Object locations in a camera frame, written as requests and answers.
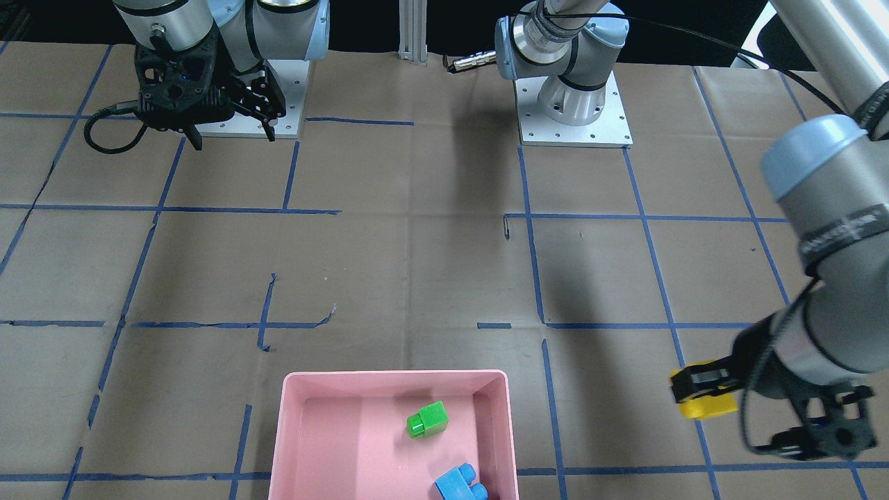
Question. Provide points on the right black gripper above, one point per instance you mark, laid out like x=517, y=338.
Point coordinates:
x=241, y=89

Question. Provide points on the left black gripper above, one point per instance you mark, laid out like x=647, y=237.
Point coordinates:
x=755, y=355

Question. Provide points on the yellow toy block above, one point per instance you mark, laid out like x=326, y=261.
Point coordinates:
x=707, y=407

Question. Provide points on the blue toy block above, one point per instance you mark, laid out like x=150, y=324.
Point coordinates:
x=460, y=483

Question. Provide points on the green toy block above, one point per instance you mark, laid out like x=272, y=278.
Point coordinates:
x=429, y=420

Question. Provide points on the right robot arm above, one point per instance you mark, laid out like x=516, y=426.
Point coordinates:
x=253, y=31

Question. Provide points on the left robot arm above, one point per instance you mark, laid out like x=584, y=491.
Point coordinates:
x=829, y=176

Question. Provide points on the pink plastic box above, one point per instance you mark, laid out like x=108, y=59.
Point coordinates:
x=342, y=435

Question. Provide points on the brown paper table cover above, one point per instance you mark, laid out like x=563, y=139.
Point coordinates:
x=153, y=302

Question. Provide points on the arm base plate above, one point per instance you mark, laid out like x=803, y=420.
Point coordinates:
x=287, y=89
x=552, y=114

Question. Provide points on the aluminium frame post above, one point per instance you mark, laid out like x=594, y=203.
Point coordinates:
x=412, y=31

